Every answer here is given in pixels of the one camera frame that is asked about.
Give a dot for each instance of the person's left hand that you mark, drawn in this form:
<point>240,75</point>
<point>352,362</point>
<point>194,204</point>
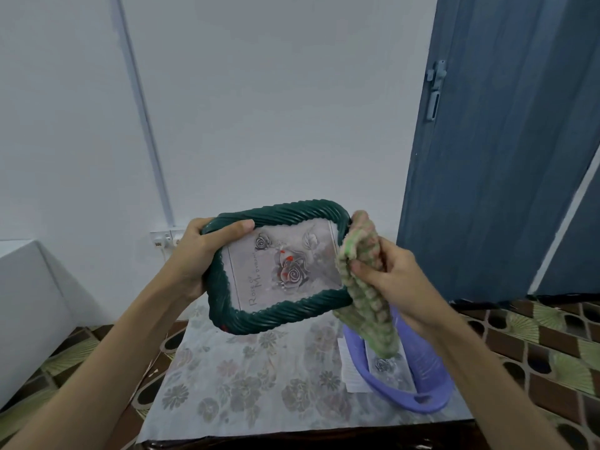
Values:
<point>190,257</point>

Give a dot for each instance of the person's right hand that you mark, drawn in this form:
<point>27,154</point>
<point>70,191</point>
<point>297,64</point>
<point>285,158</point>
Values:
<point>407,285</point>

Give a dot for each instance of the person's right thumb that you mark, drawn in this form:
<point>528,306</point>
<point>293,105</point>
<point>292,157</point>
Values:
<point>389,253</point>

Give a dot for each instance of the person's left thumb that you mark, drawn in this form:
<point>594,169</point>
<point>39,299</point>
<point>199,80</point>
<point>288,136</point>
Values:
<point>230,231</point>

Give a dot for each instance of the green knitted cleaning cloth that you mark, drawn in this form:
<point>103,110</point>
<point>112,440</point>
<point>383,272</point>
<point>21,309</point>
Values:
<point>363,285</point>

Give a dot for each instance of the dark green plastic tray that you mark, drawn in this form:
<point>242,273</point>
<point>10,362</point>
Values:
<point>281,267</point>

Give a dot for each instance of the person's right forearm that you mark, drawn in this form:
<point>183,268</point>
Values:
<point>492,388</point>

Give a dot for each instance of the person's left forearm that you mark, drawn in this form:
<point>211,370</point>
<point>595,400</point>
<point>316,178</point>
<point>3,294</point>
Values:
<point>101,365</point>

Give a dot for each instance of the purple plastic tray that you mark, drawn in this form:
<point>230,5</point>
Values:
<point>412,370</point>

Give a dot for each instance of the white paper sheet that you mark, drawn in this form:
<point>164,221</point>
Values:
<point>351,367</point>

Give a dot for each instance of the blue door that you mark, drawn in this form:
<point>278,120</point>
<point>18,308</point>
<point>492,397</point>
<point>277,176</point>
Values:
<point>497,145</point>

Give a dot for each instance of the floral table cover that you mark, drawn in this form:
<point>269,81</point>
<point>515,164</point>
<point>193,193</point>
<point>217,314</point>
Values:
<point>281,379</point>

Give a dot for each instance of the blue door latch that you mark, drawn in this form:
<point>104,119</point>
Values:
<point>434,88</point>

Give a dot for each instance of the white wall socket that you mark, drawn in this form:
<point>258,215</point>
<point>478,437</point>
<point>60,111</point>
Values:
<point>166,237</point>

